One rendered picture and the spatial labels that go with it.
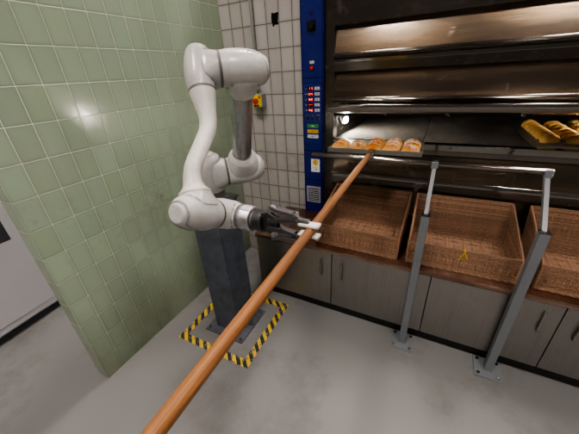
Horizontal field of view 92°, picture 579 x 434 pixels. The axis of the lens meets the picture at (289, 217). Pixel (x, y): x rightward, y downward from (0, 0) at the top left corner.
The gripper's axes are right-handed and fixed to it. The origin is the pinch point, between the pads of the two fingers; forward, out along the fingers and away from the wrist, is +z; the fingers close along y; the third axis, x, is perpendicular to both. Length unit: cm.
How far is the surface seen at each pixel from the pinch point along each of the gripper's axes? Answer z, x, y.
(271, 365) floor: -36, -23, 120
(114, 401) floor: -110, 33, 120
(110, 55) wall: -127, -41, -56
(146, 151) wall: -126, -45, -4
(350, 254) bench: -4, -77, 62
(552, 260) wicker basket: 106, -112, 60
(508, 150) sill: 73, -131, 2
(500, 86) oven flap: 60, -130, -32
